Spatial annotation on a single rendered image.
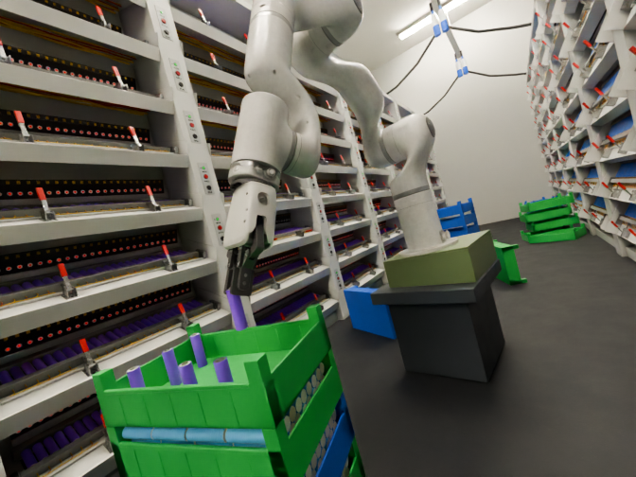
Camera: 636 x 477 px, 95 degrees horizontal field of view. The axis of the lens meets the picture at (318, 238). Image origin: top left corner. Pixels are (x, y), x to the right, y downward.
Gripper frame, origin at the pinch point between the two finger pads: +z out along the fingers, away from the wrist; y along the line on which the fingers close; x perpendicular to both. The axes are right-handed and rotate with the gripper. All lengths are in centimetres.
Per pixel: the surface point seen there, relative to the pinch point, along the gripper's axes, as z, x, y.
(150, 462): 25.8, 6.1, 6.8
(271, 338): 9.0, -10.8, 7.4
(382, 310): 1, -82, 43
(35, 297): 6, 29, 56
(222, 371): 11.9, 1.8, -3.9
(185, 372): 13.2, 4.9, 2.0
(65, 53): -74, 43, 78
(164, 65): -78, 15, 65
